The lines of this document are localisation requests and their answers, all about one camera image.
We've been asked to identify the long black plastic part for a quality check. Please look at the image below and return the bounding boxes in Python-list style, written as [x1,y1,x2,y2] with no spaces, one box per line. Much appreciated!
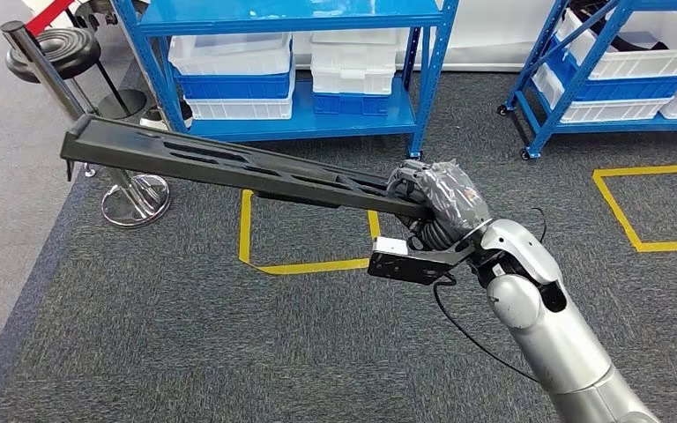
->
[59,114,433,222]

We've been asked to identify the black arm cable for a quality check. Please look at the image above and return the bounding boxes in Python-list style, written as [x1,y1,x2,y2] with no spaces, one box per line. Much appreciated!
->
[431,207,550,385]

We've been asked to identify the yellow floor tape square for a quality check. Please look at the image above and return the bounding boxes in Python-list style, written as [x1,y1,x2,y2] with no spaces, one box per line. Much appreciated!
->
[592,165,677,254]
[237,188,383,277]

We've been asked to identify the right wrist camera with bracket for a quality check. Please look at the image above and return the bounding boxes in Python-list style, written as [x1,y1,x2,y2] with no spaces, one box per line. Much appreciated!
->
[368,236,474,287]

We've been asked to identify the red barrier belt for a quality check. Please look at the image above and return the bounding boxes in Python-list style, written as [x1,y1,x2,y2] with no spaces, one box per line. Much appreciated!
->
[25,0,76,37]

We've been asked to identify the blue steel shelf rack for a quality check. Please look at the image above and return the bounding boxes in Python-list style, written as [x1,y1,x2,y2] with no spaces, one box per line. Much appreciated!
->
[497,0,677,161]
[109,0,461,160]

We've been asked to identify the black stool with chrome base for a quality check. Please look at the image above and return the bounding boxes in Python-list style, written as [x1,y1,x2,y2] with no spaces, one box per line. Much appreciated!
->
[5,27,102,83]

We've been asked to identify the blue plastic bin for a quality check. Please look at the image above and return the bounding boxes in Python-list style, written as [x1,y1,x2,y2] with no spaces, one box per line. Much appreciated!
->
[174,69,296,100]
[313,92,391,116]
[544,37,677,103]

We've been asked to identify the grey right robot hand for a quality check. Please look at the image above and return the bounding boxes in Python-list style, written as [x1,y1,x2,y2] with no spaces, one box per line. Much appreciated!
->
[386,159,493,233]

